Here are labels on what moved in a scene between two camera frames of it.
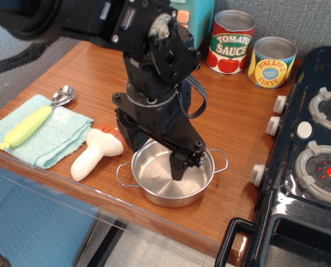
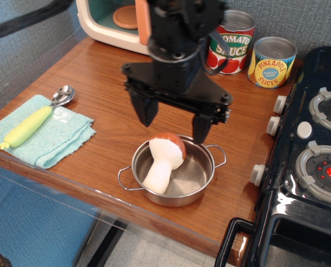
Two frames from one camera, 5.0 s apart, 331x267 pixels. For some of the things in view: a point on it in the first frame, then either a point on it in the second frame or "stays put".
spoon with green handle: (62, 94) stays put
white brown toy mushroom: (103, 140) -> (168, 151)
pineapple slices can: (272, 62) stays put
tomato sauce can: (231, 39) stays put
